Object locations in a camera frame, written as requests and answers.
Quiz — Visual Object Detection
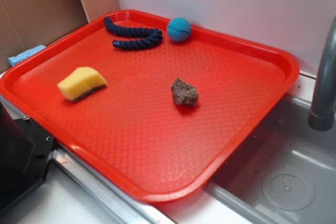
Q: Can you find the blue textured ball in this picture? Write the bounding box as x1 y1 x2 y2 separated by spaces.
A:
167 17 192 42

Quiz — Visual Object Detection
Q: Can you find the brown rock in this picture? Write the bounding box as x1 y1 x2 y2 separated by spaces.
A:
171 78 199 107

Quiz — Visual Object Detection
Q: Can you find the navy blue rope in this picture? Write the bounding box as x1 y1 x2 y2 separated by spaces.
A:
103 16 164 51

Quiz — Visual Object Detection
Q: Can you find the grey faucet spout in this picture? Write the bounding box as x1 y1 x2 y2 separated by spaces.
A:
308 20 335 131

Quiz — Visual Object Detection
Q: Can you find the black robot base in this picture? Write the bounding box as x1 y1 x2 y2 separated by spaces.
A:
1 105 56 214

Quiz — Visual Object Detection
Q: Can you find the red plastic tray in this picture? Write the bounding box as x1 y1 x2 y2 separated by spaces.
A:
1 18 299 203

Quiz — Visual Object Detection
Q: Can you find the brown cardboard panel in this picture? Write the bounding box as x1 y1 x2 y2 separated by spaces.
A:
1 0 119 72

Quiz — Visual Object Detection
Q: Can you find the yellow sponge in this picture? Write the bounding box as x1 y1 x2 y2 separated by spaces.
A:
57 67 107 101

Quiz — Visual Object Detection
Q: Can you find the grey sink basin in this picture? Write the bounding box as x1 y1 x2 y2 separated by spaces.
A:
205 95 335 223

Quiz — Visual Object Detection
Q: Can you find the blue sponge cloth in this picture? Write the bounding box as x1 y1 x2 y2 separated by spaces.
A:
8 45 46 67

